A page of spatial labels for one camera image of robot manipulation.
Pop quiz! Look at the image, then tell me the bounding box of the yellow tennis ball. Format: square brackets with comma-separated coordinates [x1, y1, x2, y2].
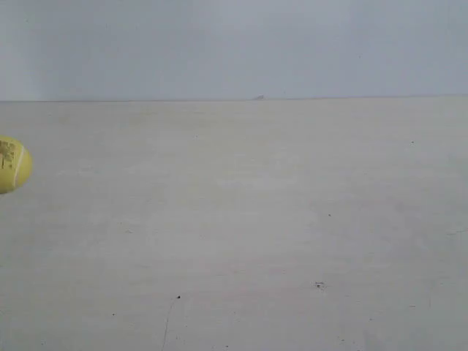
[0, 135, 33, 195]

